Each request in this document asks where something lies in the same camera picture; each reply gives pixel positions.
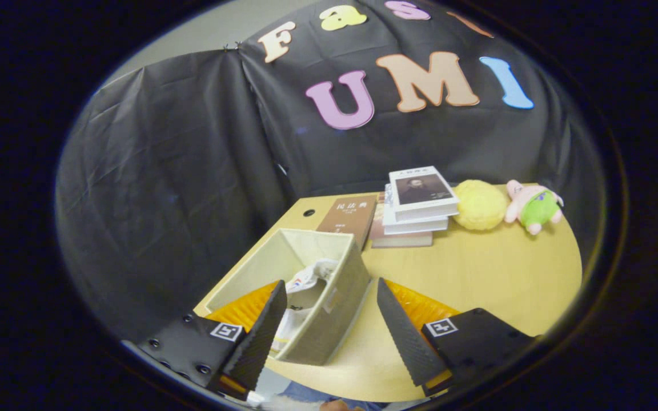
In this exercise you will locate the brown cover book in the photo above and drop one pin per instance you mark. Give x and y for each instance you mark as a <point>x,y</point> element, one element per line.
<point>349,220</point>

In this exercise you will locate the round yellow plush toy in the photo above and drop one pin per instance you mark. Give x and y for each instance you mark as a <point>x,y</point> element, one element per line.
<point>480,205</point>

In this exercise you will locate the pink plush toy green shorts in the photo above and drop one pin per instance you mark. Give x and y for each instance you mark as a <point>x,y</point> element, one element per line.
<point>537,208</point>

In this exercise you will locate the person's blue jeans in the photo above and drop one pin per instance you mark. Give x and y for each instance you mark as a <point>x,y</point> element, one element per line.
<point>300,391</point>

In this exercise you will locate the thick white book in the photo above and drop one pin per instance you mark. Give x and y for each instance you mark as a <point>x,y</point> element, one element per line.
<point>414,225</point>

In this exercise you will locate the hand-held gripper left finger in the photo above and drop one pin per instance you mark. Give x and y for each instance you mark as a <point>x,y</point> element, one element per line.
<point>260,337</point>

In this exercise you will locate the grey fabric storage box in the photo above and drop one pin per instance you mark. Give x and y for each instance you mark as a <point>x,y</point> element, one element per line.
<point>334,319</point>

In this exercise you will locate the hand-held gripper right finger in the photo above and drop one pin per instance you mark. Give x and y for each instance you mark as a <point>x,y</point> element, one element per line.
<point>403,337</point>

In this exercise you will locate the brown spine book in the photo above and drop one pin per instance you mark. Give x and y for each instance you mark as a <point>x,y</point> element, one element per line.
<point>400,241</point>

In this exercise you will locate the white book with portrait cover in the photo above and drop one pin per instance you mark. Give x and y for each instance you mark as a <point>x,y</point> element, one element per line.
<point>423,191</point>

